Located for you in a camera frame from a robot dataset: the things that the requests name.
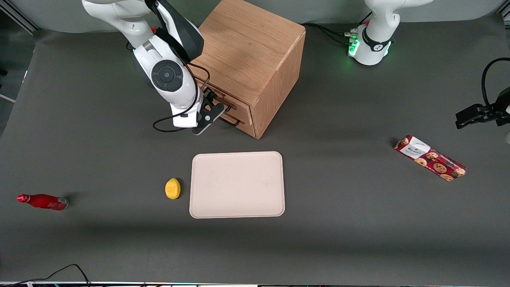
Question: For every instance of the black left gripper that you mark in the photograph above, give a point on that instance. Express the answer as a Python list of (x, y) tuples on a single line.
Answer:
[(491, 110)]

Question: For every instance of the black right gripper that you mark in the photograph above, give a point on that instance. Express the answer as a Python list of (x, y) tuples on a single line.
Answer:
[(208, 95)]

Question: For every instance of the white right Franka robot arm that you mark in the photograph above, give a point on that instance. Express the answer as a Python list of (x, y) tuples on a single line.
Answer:
[(131, 24)]

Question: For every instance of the oak wooden drawer cabinet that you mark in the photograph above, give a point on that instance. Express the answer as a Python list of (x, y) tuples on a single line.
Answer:
[(255, 44)]

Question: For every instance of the red cookie box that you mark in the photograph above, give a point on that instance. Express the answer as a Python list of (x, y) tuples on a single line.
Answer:
[(432, 159)]

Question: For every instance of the beige rectangular tray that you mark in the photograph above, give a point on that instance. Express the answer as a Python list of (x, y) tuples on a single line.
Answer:
[(239, 185)]

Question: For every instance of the yellow lemon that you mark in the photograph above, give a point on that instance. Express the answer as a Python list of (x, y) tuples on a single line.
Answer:
[(172, 189)]

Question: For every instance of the dark grey table mat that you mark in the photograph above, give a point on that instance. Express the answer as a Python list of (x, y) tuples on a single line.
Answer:
[(358, 239)]

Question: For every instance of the red soda bottle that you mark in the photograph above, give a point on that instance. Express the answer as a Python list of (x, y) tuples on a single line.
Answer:
[(42, 201)]

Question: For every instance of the grey wrist camera mount plate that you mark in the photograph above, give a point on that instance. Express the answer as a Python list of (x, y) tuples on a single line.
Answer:
[(204, 124)]

